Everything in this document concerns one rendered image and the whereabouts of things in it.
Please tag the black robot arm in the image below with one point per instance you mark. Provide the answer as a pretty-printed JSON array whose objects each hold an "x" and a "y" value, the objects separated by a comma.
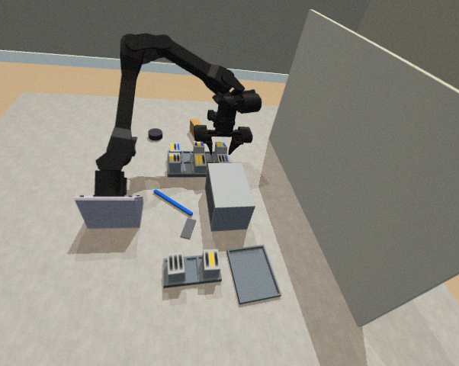
[{"x": 139, "y": 49}]

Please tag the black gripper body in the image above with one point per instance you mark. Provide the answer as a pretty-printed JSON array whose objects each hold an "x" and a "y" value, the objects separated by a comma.
[{"x": 224, "y": 127}]

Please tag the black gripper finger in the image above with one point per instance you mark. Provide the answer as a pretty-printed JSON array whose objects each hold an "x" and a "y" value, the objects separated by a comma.
[
  {"x": 234, "y": 144},
  {"x": 210, "y": 145}
]

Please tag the tan cube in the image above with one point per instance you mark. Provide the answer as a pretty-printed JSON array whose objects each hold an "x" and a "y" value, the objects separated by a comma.
[{"x": 193, "y": 122}]

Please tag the blue rod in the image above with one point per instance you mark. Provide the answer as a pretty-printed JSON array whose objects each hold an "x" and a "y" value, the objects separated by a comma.
[{"x": 188, "y": 212}]

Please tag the black short cylinder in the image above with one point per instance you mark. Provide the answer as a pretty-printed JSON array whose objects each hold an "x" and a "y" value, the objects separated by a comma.
[{"x": 155, "y": 134}]

